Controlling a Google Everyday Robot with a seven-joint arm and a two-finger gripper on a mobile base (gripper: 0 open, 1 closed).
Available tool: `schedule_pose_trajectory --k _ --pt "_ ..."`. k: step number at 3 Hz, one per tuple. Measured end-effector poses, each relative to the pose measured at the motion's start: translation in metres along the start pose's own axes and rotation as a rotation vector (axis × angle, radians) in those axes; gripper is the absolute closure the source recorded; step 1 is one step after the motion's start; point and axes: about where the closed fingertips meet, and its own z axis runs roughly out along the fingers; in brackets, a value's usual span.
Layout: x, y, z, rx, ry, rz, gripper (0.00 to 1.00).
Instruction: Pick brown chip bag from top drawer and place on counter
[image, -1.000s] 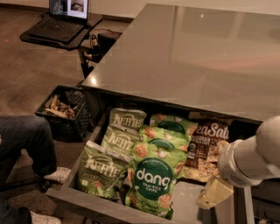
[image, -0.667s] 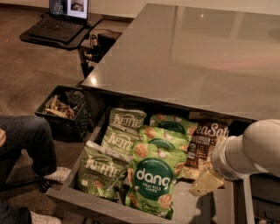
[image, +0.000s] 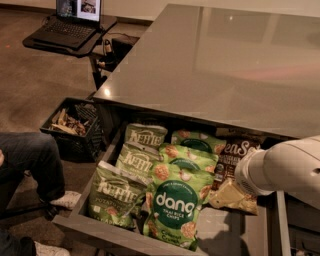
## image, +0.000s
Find brown sea salt chip bag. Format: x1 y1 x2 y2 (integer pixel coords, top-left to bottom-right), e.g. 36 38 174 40
208 138 263 216

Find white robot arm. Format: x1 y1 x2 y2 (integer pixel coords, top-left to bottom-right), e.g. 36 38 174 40
209 136 320 214

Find black power adapter with cables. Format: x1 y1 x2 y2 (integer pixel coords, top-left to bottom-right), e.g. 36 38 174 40
97 34 140 72

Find green kettle chip bag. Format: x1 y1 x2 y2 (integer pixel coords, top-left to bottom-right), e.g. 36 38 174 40
116 142 160 183
88 161 147 229
125 123 168 149

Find person's leg in jeans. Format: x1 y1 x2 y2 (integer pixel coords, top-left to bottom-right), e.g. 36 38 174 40
0 132 65 202

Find black laptop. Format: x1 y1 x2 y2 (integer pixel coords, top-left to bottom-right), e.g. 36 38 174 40
36 0 101 47

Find middle green dang chip bag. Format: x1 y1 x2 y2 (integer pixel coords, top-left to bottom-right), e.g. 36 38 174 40
159 143 219 173

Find front green kettle chip bag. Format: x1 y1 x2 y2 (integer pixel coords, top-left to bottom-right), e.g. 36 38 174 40
88 161 147 229

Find scraps in crate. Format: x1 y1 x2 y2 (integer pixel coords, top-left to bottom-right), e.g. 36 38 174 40
50 108 86 136

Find grey counter cabinet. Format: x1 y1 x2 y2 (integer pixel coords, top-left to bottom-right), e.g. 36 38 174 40
95 5 320 253

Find open grey top drawer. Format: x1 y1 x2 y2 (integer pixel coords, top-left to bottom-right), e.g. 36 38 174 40
52 113 293 256

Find black plastic crate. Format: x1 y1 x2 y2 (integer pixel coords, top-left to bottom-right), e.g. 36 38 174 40
40 98 102 162

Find back green dang chip bag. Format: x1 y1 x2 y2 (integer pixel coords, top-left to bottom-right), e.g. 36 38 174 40
171 129 226 155

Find middle green kettle chip bag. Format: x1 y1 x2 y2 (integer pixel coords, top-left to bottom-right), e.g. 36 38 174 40
116 142 160 183

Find front green dang chip bag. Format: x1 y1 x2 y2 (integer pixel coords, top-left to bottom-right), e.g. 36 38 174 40
143 162 213 251

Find green dang chip bag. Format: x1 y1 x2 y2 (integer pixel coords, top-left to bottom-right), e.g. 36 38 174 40
143 162 213 251
171 129 226 155
159 143 219 173

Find white sneaker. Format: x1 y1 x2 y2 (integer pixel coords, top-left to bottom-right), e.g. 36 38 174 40
35 242 71 256
50 191 81 210

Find back green kettle chip bag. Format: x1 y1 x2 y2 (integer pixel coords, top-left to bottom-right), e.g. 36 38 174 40
125 123 168 149

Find black laptop stand table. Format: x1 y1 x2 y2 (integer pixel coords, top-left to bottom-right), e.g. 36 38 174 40
22 15 117 89

